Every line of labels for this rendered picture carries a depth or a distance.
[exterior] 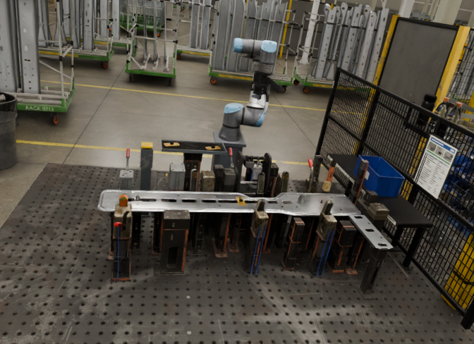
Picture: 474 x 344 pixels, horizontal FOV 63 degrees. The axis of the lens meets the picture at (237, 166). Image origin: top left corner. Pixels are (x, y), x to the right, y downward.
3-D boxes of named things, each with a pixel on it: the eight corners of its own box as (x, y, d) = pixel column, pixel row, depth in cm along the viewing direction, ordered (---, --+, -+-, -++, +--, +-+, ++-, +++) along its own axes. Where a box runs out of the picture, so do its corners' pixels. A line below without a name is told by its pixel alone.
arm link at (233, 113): (223, 119, 259) (225, 100, 254) (242, 122, 260) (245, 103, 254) (221, 125, 248) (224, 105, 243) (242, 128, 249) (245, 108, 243)
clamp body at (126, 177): (115, 236, 209) (116, 177, 194) (116, 224, 219) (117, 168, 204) (133, 236, 212) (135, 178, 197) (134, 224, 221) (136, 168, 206)
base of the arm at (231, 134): (217, 132, 264) (219, 118, 259) (238, 134, 266) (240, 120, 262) (219, 140, 250) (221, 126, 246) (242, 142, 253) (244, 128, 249)
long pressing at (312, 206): (96, 214, 175) (96, 211, 175) (101, 190, 195) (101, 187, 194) (363, 216, 209) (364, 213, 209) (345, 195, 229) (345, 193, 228)
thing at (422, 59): (403, 230, 397) (482, 28, 314) (391, 230, 395) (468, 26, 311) (352, 172, 517) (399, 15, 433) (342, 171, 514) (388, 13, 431)
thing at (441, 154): (437, 201, 203) (459, 148, 190) (411, 181, 223) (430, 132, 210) (440, 201, 204) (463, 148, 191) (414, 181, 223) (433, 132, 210)
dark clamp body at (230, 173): (214, 233, 225) (222, 175, 209) (211, 220, 236) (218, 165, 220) (232, 233, 227) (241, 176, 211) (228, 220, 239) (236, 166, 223)
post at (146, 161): (137, 217, 228) (140, 149, 210) (137, 210, 235) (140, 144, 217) (150, 217, 230) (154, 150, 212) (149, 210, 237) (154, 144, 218)
